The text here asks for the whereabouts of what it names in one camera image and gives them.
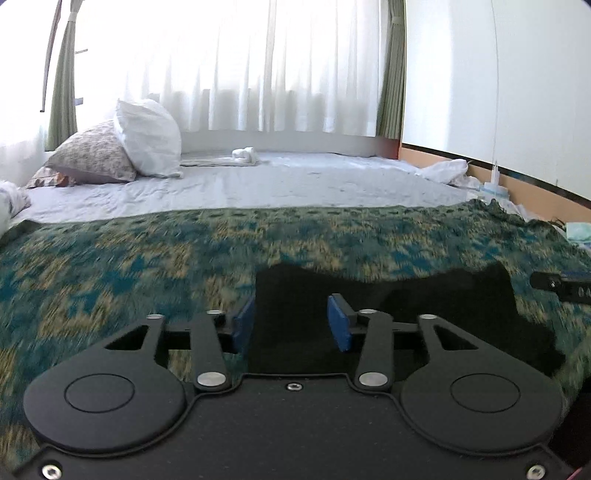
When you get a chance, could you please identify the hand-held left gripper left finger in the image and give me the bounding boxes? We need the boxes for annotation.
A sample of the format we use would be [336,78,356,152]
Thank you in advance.
[104,295,256,394]

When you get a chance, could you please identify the white bed sheet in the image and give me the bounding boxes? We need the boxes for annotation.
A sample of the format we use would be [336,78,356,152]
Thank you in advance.
[21,150,476,224]

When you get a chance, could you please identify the plain white pillow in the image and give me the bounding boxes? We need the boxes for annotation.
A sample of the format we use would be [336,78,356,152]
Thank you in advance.
[113,98,184,179]

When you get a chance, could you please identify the grey floral pillow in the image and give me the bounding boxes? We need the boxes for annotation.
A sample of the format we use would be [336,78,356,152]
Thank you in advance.
[45,119,138,184]

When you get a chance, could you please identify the reddish patterned cushion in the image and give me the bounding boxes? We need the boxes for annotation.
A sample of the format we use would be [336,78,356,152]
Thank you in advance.
[25,166,77,189]

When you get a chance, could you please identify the black pants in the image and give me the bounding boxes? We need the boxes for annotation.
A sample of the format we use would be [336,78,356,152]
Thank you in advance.
[249,262,568,377]

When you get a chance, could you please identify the blue paisley patterned blanket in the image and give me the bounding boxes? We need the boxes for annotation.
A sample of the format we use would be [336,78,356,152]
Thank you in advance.
[0,198,591,467]

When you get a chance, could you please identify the green curtain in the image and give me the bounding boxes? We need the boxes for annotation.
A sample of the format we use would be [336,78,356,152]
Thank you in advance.
[376,0,406,140]
[46,0,80,151]

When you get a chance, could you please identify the crumpled white cloth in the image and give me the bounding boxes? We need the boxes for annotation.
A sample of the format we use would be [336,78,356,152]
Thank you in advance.
[414,158,482,191]

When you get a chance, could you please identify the white sheer curtain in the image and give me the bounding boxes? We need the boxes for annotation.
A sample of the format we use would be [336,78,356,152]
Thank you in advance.
[74,0,391,137]

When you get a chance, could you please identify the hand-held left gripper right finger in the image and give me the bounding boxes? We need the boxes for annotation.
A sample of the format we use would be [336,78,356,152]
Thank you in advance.
[327,294,482,394]

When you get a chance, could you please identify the white floral duvet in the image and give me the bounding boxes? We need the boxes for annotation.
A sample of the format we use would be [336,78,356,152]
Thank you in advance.
[0,180,33,232]

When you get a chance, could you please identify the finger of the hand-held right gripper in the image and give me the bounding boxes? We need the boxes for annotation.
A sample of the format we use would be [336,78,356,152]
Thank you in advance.
[530,271,591,304]

